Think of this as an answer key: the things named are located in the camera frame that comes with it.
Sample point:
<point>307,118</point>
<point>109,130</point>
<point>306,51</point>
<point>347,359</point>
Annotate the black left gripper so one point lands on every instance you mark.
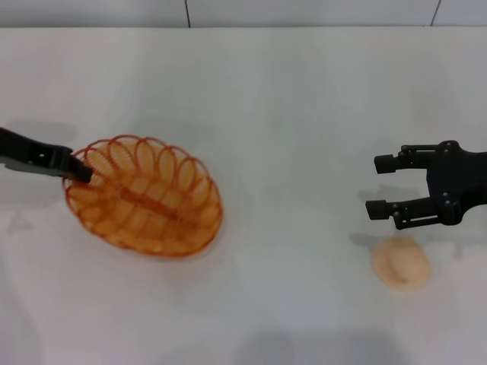
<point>17,148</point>

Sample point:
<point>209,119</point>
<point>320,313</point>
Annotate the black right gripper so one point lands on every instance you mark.
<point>452,178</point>

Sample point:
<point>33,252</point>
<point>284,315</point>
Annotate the pale round bread bun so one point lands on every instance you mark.
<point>403,266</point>

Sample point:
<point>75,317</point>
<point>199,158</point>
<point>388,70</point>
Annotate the orange plastic woven basket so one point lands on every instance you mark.
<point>152,213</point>

